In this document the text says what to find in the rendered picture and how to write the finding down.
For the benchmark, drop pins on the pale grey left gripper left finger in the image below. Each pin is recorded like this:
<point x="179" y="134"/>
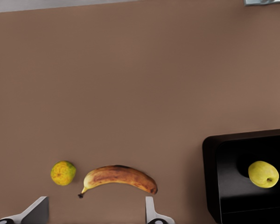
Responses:
<point x="35" y="212"/>

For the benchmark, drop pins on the ripe brown-spotted banana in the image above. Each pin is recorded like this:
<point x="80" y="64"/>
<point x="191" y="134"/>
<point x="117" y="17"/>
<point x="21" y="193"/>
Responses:
<point x="121" y="176"/>

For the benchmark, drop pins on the yellow-green apple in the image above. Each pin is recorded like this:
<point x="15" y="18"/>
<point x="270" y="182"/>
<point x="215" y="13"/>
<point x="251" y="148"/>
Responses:
<point x="263" y="174"/>

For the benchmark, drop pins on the yellow-green orange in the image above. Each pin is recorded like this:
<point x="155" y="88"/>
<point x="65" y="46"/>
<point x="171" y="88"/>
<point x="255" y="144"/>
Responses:
<point x="63" y="173"/>

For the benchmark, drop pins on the silver frame post foot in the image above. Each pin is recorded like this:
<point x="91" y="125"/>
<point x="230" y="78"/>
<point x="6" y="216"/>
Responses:
<point x="259" y="2"/>

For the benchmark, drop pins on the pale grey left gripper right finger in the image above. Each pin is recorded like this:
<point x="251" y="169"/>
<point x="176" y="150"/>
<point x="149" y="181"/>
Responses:
<point x="150" y="211"/>

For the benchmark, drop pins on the black tray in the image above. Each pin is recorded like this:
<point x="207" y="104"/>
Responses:
<point x="238" y="198"/>

